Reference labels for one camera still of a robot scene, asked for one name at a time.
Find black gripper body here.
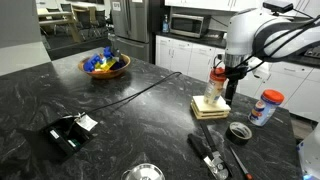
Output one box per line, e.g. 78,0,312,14
224,64,250,93

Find creamer bottle with white label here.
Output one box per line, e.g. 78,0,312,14
203,67,228,106

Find light wooden coaster stack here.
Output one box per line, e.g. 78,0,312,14
189,95,232,121

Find creamer bottle with blue label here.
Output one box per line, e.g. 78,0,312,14
247,88,286,127

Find black tape roll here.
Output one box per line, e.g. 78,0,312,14
225,121,254,146

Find screwdriver with orange tip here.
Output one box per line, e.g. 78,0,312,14
228,145,255,180

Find stainless steel microwave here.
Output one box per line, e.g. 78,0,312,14
169,12,212,39

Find white upper kitchen cabinets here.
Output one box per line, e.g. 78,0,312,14
164,0,320,18

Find blue soap bottle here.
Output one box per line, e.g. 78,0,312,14
161,13,171,34

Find stainless steel refrigerator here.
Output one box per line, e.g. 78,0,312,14
110,0,158,63

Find dark navy toy block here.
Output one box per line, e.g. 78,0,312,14
109,59,127,71

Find brown wooden bowl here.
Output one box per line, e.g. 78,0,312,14
77,52,132,80

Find yellow toy block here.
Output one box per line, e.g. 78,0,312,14
94,58,118,72

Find small blue toy piece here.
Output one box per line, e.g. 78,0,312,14
102,46,115,61

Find white paper on refrigerator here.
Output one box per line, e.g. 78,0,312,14
111,1,122,12

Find large blue toy block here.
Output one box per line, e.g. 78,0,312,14
82,54,103,73

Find black office chair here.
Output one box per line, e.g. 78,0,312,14
94,9,108,35
74,7,93,38

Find white paper tag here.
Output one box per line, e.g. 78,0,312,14
75,113,99,132

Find black pop-up outlet box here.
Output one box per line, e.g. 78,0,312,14
39,114,96,163

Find light wooden office table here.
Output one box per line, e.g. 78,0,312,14
36,2,83,44

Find black handled can opener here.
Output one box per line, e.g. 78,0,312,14
186,122,234,180

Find black camera on mount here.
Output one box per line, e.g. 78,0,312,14
262,0,295,15

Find long black power cable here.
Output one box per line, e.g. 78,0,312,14
79,70,183,116

